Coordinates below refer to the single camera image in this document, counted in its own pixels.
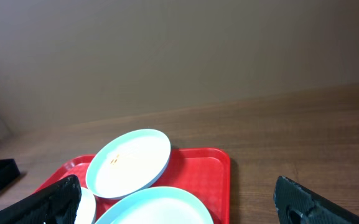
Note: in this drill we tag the top light blue plate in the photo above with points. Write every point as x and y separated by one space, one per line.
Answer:
131 162

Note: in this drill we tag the right light blue plate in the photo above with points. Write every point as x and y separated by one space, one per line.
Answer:
157 205

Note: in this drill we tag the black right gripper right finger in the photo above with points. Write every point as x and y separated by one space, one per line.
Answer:
296 204

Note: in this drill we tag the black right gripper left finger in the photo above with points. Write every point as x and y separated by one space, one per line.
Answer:
57 204

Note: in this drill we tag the light blue plate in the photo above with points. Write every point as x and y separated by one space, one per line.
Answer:
86 212
131 162
157 205

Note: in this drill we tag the left light blue plate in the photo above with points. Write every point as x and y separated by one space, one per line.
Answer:
86 212

